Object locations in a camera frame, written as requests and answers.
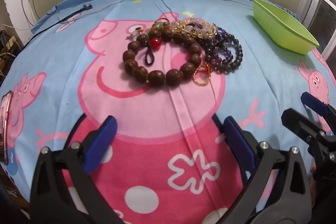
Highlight yellow crystal bead bracelet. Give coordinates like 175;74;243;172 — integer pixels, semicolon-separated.
170;18;218;40

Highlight red bead black cord charm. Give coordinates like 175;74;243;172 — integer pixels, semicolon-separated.
143;38;163;66

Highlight brown wooden bead bracelet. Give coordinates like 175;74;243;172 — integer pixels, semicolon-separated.
123;29;202;87

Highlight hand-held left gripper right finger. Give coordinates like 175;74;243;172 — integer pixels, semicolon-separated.
224;116;313;224

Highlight dark purple bead bracelet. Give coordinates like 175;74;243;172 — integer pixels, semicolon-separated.
205;39;235;67

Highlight green stone charm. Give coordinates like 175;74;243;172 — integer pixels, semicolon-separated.
151;19;171;30

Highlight thin gold chain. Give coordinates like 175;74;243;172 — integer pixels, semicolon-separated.
193;62;213;87

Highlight green plastic tray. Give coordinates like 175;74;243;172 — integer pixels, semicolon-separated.
251;0;320;56

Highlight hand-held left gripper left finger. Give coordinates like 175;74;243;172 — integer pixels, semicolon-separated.
29;115;124;224

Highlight black cable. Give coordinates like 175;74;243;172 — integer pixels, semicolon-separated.
58;4;93;24

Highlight cartoon pig printed blanket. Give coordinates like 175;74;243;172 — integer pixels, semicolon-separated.
0;0;336;224

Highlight pink smartphone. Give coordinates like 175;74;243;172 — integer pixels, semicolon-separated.
0;91;13;165

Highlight dark grey bead bracelet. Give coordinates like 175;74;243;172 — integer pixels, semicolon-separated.
218;32;243;74

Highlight cluttered shelf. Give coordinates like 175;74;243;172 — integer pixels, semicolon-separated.
0;25;25;78

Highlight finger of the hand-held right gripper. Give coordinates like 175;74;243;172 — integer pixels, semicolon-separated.
301;92;336;134
281;108;328;152

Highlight white cable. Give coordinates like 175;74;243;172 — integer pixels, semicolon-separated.
91;0;132;15

